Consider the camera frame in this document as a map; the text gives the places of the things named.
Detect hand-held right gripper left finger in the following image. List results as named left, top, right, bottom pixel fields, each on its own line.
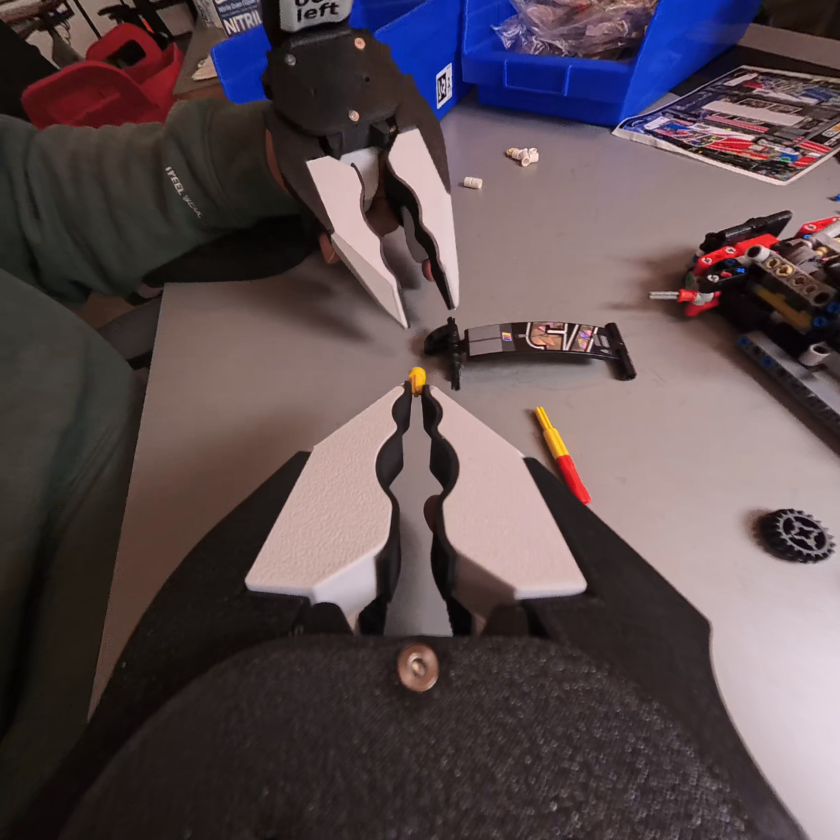
left=245, top=385, right=414, bottom=635

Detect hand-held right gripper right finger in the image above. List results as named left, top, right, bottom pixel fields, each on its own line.
left=420, top=385, right=588, bottom=635

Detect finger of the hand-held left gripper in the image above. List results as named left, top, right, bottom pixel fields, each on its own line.
left=306, top=152, right=410, bottom=329
left=384, top=126, right=460, bottom=312

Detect black lego wing assembly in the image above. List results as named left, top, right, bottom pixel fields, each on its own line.
left=423, top=317, right=637, bottom=391

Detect black lego gear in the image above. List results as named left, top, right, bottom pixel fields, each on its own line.
left=753, top=508, right=836, bottom=564

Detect person's left forearm green sleeve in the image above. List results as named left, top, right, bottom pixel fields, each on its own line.
left=0, top=98, right=309, bottom=304

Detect yellow red lego axle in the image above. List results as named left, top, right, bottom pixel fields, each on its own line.
left=533, top=406, right=592, bottom=505

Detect clear bags of lego parts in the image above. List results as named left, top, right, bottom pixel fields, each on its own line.
left=492, top=0, right=660, bottom=60

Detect lego car chassis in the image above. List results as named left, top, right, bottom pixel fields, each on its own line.
left=650, top=210, right=840, bottom=434

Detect blue bin with tag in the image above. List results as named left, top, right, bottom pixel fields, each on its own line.
left=210, top=0, right=470, bottom=120

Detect glove box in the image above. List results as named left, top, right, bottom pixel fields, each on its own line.
left=197, top=0, right=263, bottom=38

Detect blue bin with bags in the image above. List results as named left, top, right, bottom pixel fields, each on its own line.
left=461, top=0, right=762, bottom=127

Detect red plastic container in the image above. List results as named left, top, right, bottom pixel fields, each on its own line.
left=21, top=23, right=185, bottom=129

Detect person's torso green shirt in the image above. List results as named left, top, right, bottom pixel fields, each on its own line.
left=0, top=268, right=144, bottom=742

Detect colourful sticker sheet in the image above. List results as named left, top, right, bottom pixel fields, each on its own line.
left=612, top=66, right=840, bottom=186

